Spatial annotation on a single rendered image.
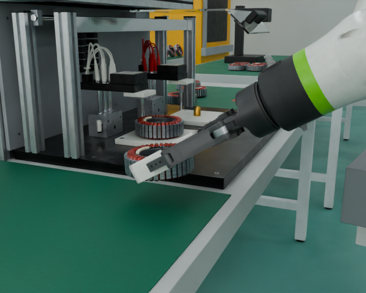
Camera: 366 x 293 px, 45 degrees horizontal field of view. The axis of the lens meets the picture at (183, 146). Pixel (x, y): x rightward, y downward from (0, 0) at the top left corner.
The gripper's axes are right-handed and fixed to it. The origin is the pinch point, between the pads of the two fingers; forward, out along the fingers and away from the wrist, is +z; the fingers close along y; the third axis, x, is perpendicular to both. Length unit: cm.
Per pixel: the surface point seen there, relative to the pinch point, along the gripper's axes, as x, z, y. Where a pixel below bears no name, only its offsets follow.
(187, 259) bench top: 11.8, -6.5, 16.5
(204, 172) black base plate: 6.1, -1.2, -9.6
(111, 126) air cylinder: -11.1, 23.5, -26.3
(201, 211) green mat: 9.9, -3.7, 2.8
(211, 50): -62, 116, -393
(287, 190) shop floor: 64, 53, -209
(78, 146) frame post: -9.2, 20.4, -8.3
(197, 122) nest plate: -2.4, 11.3, -44.4
